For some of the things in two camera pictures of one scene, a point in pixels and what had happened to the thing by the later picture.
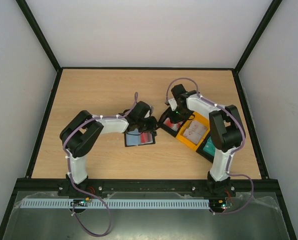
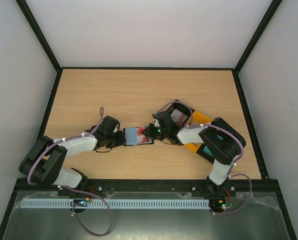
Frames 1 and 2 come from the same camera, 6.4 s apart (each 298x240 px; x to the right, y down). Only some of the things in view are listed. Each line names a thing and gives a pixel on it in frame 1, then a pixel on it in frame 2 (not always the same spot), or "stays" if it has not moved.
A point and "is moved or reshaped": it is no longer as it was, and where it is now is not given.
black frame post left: (36, 28) stays
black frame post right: (264, 21) stays
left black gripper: (153, 125) -> (121, 141)
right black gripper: (173, 118) -> (151, 131)
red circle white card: (146, 137) is moved or reshaped
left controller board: (80, 203) stays
